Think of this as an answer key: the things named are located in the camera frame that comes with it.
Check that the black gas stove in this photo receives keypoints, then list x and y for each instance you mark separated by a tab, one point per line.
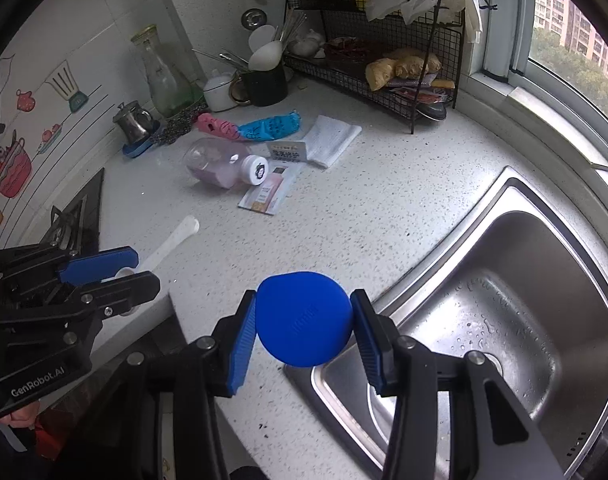
76	227

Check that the blue round lid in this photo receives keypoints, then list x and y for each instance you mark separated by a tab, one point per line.
303	319

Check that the blue saucer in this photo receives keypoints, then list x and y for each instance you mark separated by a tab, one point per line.
136	149

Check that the white cloth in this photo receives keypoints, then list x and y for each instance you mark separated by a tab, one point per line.
327	140

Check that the person left hand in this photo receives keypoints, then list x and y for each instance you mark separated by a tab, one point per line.
23	418

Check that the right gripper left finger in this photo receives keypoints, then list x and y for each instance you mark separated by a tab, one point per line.
235	336

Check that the clear bottle pink liquid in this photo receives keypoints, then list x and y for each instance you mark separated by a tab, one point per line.
225	163

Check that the black wire rack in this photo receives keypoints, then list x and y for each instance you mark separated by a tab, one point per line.
353	42

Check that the white plastic spoon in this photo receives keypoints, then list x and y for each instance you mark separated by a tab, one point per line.
188	227

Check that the dark green utensil mug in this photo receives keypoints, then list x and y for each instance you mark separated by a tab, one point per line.
265	87

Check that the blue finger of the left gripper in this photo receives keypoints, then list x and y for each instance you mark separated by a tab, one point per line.
98	267
107	299

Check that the white lidded jar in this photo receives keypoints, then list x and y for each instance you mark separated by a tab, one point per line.
217	89

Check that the pink and blue plastic bag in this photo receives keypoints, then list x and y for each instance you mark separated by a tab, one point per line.
260	130

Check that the small white card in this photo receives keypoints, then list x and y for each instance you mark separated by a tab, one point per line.
290	151

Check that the steel teapot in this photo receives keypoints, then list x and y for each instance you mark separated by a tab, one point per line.
135	122

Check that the metal scouring pad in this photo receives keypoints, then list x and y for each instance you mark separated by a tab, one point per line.
177	126

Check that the white rice paddle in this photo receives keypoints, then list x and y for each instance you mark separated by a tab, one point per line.
266	50

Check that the pink paper leaflet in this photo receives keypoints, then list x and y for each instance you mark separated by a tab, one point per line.
267	197

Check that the glass carafe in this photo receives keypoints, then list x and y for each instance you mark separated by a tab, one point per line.
171	92

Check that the steel sink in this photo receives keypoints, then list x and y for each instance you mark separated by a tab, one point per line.
520	281

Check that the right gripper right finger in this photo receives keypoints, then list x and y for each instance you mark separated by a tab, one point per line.
375	334

